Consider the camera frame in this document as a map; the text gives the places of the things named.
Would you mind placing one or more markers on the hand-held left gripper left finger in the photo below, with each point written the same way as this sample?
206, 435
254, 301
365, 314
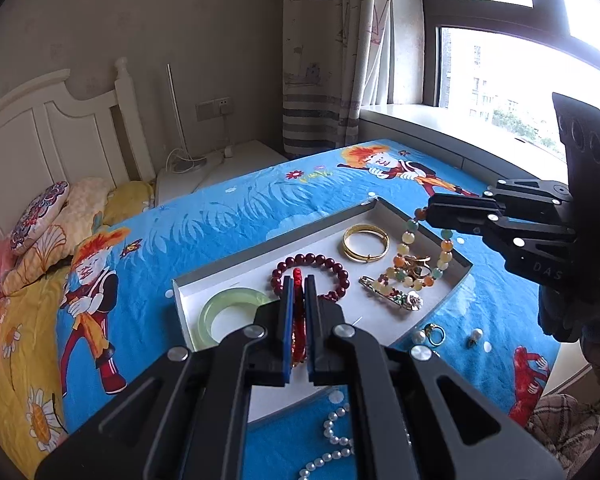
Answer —
289, 320

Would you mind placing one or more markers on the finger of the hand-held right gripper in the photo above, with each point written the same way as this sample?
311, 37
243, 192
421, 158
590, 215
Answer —
460, 212
530, 255

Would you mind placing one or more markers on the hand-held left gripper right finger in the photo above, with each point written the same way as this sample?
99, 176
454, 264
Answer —
312, 330

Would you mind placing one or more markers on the pale green jade bangle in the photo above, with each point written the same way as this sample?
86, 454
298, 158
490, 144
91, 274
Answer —
210, 320

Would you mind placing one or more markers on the gold bangle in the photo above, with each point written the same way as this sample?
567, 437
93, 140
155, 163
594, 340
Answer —
365, 257

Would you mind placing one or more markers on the white shallow tray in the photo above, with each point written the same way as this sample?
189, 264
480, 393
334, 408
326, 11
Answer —
325, 232

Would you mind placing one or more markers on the jewelled hair clip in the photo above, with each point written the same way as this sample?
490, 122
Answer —
410, 301

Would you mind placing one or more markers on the person's right hand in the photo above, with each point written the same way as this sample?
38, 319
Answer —
560, 312

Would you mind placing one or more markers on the silver stick pin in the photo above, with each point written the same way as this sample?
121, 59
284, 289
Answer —
357, 320

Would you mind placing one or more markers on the window sill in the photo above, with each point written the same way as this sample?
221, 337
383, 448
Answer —
430, 127

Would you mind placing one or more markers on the pearl drop earring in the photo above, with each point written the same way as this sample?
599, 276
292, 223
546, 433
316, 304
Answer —
476, 336

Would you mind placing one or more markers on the large white pearl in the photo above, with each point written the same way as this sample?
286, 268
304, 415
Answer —
418, 336

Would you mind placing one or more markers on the blue cartoon printed bedsheet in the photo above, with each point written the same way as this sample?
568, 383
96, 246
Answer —
230, 220

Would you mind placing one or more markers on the window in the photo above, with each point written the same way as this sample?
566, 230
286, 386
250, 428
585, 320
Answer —
505, 70

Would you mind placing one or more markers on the white nightstand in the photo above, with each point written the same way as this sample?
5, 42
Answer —
240, 160

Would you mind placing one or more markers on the beige patterned cloth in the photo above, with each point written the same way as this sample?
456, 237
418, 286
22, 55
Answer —
565, 425

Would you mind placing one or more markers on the printed striped curtain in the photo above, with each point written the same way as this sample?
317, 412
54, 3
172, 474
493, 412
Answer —
330, 60

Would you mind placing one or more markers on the pale yellow pillow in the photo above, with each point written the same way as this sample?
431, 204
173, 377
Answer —
87, 200

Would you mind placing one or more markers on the white lamp pole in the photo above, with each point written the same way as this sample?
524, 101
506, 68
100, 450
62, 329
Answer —
175, 110

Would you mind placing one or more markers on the yellow floral bedsheet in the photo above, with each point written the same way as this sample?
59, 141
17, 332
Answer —
25, 335

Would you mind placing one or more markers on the round embroidered pillow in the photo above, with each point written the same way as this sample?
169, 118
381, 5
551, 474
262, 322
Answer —
37, 217

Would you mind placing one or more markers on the white wooden headboard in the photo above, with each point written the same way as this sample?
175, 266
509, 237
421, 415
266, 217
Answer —
40, 135

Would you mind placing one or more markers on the wall outlet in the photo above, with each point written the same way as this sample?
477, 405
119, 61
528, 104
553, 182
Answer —
214, 108

